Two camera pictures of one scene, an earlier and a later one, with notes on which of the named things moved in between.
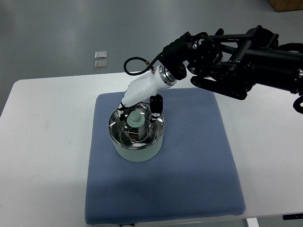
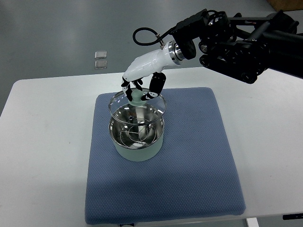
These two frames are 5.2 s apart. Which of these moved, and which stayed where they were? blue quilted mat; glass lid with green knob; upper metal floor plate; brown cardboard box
Moved: glass lid with green knob
Stayed: blue quilted mat; brown cardboard box; upper metal floor plate
